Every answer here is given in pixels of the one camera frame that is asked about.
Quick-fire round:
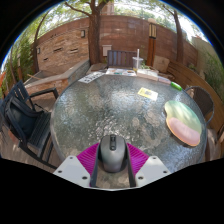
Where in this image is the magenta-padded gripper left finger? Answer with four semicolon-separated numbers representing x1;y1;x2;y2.
53;142;102;188

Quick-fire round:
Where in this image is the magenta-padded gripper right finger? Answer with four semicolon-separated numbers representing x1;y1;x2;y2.
124;142;172;188

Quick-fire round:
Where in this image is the grey black computer mouse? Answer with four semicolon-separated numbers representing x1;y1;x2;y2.
99;134;128;174

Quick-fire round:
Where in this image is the black slatted chair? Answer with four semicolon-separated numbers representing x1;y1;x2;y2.
0;79;60;170

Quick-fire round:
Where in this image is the black bag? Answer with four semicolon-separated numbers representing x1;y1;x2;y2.
8;101;38;138

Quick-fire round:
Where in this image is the yellow card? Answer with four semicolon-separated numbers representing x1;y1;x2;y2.
137;86;159;102

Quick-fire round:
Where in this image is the dark wicker chair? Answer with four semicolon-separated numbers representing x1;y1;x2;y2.
184;85;216;126

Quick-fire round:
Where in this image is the green tube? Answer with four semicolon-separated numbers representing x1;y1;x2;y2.
170;80;184;92

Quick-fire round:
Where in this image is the small stack of books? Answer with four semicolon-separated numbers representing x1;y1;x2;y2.
157;75;172;85

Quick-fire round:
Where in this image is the stone raised planter bed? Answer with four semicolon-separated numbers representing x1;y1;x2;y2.
24;59;92;96

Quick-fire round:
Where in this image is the white printed paper strip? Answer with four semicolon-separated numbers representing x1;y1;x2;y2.
77;71;106;84

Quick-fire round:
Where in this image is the open book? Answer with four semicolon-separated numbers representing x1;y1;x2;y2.
136;68;160;82

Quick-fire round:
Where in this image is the curved wooden bench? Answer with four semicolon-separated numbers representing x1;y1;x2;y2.
166;59;224;134

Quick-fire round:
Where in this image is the colourful magazine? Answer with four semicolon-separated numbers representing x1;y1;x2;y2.
105;67;138;77

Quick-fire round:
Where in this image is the clear plastic cup with straw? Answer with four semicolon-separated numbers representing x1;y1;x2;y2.
132;48;144;73

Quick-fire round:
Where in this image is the beige stone slab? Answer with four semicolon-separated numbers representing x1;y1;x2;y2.
153;54;171;74

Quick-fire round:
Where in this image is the dark wooden slatted chair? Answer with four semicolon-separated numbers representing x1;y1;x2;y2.
106;49;138;69

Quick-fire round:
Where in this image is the thin curved tree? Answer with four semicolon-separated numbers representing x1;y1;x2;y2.
30;13;46;74

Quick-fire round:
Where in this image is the large forked tree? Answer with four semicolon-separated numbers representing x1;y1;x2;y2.
64;0;114;66

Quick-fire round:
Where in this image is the slim leaning tree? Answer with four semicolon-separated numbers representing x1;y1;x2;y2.
163;4;185;64

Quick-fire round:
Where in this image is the wooden lamp post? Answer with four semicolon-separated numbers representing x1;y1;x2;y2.
146;18;158;67

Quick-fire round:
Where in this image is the white wall box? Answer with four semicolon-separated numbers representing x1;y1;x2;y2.
101;44;113;58

